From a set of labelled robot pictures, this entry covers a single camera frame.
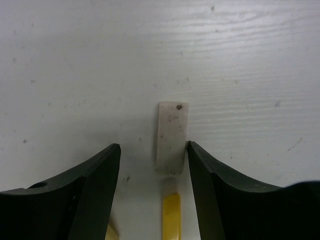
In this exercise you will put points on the grey eraser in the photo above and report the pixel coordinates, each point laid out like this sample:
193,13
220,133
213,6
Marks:
171,138

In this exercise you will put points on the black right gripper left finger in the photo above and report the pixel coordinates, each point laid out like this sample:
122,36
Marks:
73,205

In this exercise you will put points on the tan small eraser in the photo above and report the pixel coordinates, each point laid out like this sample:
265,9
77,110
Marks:
112,232

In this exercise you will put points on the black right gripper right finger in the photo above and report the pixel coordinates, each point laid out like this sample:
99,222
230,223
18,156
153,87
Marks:
233,206

